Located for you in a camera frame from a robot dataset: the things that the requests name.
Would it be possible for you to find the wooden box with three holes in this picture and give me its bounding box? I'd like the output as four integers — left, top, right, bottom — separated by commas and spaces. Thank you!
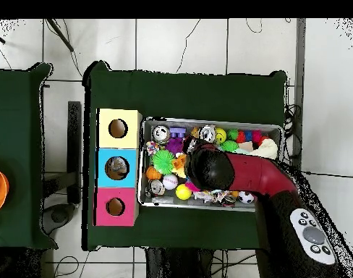
93, 107, 143, 227

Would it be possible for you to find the purple monster toy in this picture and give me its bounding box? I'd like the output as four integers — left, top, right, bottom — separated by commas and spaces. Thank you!
165, 138, 186, 155

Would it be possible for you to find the orange toy building block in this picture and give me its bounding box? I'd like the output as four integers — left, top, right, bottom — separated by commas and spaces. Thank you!
171, 153, 187, 170

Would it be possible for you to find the green spiky rubber ball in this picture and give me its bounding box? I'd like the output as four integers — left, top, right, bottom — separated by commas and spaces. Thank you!
150, 148, 176, 175

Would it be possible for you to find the silver drink can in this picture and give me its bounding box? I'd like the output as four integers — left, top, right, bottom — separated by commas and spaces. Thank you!
150, 125, 171, 144

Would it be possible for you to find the crushed silver can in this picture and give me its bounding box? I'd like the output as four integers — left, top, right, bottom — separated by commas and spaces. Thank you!
199, 125, 216, 143

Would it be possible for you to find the yellow smiley ball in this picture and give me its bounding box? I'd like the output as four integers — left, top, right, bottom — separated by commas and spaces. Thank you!
214, 127, 228, 145

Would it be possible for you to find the dark green table cloth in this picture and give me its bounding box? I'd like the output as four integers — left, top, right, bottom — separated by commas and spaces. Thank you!
81, 60, 288, 252
0, 62, 59, 250

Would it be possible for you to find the soccer ball toy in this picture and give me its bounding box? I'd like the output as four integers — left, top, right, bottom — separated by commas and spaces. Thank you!
237, 190, 255, 204

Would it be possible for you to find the cream knitted cloth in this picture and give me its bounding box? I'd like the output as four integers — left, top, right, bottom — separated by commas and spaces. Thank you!
250, 138, 279, 160

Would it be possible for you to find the grey stand base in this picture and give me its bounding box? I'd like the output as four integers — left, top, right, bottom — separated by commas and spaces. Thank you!
41, 202, 77, 236

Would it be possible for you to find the black tripod leg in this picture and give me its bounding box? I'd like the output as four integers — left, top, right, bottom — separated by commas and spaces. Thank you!
46, 19, 75, 53

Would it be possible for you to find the wire mesh bin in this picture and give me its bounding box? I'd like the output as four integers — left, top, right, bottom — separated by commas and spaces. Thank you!
137, 116, 284, 214

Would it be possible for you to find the black floor cable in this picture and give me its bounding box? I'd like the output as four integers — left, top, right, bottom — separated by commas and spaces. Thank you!
302, 171, 353, 178

